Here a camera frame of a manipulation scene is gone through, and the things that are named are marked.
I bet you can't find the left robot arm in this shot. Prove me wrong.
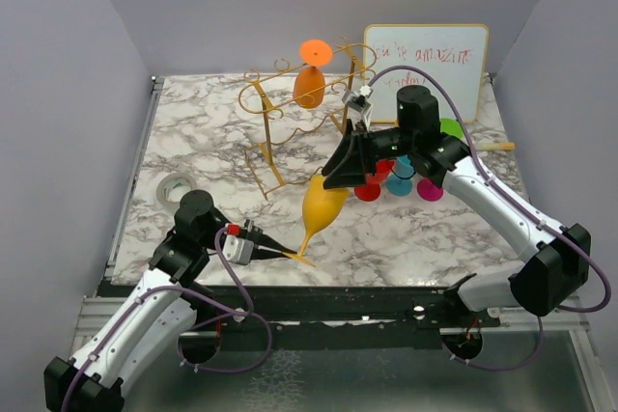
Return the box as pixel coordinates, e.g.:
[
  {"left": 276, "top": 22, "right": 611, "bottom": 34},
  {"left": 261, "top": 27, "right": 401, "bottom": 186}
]
[{"left": 43, "top": 190, "right": 294, "bottom": 411}]

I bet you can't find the teal wine glass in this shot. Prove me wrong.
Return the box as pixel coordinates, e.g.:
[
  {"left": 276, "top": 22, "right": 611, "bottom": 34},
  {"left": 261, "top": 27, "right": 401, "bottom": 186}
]
[{"left": 385, "top": 155, "right": 416, "bottom": 197}]

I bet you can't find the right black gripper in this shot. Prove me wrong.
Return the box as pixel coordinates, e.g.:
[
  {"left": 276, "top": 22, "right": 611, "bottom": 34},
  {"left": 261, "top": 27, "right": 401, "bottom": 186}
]
[{"left": 321, "top": 120, "right": 416, "bottom": 189}]

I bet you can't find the whiteboard marker pen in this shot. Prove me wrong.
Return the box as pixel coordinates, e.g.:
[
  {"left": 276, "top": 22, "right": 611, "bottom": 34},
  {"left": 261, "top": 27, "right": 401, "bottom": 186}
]
[{"left": 476, "top": 142, "right": 516, "bottom": 151}]

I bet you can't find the red wine glass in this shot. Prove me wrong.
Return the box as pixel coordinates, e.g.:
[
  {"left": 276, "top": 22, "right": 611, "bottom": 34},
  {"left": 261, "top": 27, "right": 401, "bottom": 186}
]
[{"left": 354, "top": 160, "right": 394, "bottom": 202}]

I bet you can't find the gold wire glass rack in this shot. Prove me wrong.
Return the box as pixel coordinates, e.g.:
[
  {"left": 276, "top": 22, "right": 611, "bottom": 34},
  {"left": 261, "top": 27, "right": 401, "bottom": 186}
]
[{"left": 238, "top": 39, "right": 375, "bottom": 198}]

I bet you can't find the small whiteboard with writing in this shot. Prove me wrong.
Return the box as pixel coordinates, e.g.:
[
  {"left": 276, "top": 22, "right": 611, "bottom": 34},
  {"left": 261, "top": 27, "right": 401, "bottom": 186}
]
[{"left": 364, "top": 23, "right": 490, "bottom": 123}]

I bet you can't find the green wine glass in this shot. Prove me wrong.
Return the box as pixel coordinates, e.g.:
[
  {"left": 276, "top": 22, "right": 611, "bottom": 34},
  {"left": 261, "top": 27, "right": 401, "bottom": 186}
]
[{"left": 439, "top": 118, "right": 464, "bottom": 139}]

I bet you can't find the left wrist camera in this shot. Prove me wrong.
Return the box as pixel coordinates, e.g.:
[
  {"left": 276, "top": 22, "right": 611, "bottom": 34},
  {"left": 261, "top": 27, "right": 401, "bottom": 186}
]
[{"left": 223, "top": 224, "right": 255, "bottom": 266}]

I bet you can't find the orange wine glass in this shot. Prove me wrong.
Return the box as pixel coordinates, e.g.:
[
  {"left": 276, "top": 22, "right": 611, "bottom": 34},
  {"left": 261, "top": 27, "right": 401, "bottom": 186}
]
[{"left": 293, "top": 39, "right": 333, "bottom": 109}]

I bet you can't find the clear tape roll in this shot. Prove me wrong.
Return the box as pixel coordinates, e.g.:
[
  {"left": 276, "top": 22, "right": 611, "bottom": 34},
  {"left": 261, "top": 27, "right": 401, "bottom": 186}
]
[{"left": 155, "top": 173, "right": 197, "bottom": 213}]

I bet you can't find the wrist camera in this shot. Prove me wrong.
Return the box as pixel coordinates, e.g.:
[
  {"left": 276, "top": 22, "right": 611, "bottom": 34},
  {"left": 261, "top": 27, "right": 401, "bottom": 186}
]
[
  {"left": 342, "top": 85, "right": 373, "bottom": 129},
  {"left": 223, "top": 224, "right": 255, "bottom": 266}
]

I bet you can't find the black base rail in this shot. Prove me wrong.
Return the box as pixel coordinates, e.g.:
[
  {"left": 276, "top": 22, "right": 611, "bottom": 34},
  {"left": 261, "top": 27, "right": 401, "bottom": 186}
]
[{"left": 96, "top": 281, "right": 503, "bottom": 353}]

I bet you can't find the amber wine glass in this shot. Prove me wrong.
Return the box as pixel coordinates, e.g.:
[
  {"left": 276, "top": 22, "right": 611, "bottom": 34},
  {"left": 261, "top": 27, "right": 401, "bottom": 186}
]
[{"left": 283, "top": 175, "right": 350, "bottom": 266}]

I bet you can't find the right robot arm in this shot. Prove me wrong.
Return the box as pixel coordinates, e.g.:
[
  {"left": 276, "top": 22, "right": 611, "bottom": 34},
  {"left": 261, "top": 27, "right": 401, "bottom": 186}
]
[{"left": 322, "top": 85, "right": 591, "bottom": 326}]

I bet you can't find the magenta wine glass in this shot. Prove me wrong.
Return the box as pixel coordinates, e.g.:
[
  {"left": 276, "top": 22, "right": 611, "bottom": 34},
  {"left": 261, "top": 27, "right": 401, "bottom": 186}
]
[{"left": 416, "top": 179, "right": 443, "bottom": 202}]

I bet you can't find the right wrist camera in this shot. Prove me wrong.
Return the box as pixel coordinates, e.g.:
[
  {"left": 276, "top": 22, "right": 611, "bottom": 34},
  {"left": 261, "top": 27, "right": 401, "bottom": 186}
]
[{"left": 342, "top": 85, "right": 373, "bottom": 129}]

